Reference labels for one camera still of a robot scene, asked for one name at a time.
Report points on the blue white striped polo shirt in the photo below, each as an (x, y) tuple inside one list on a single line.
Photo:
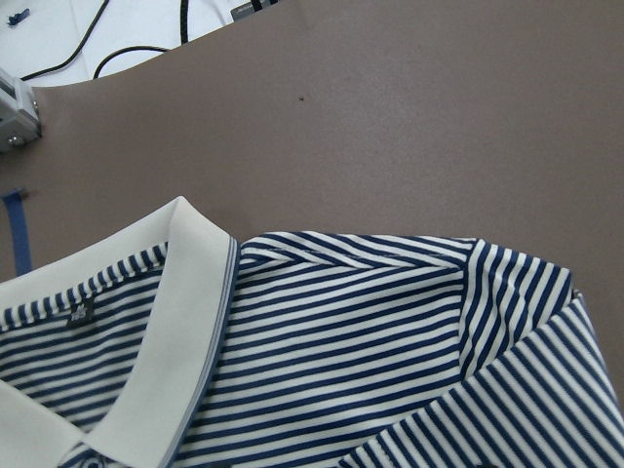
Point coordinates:
[(169, 344)]

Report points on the aluminium frame post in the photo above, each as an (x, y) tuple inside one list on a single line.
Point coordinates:
[(20, 122)]

